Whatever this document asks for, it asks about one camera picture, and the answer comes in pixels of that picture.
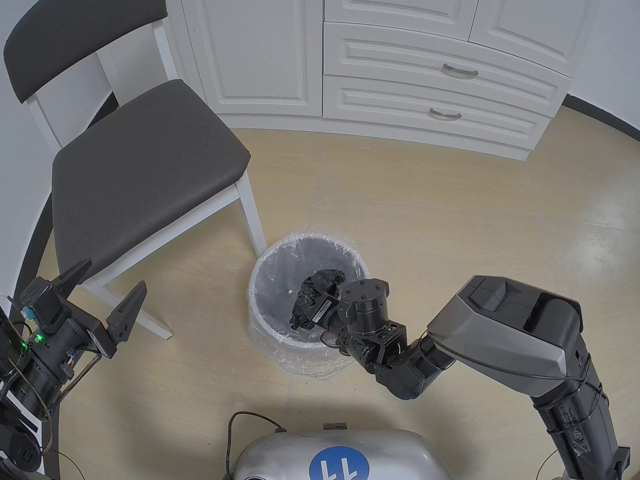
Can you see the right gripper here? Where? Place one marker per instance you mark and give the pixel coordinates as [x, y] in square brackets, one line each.
[327, 313]

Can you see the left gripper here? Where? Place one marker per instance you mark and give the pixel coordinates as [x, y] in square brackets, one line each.
[55, 348]

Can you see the black plastic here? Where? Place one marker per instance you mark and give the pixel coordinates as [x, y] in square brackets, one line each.
[312, 298]

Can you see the clear plastic bag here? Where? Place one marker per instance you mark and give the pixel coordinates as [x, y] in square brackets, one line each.
[310, 365]

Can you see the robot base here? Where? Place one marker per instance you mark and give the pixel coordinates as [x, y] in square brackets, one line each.
[300, 453]

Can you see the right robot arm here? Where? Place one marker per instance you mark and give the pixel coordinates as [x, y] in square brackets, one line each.
[500, 338]

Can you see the white trash bin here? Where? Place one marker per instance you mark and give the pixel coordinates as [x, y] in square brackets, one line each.
[265, 288]

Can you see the grey padded white chair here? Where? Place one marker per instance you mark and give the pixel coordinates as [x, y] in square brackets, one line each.
[140, 168]

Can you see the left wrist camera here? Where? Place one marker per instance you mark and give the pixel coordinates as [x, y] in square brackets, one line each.
[42, 305]

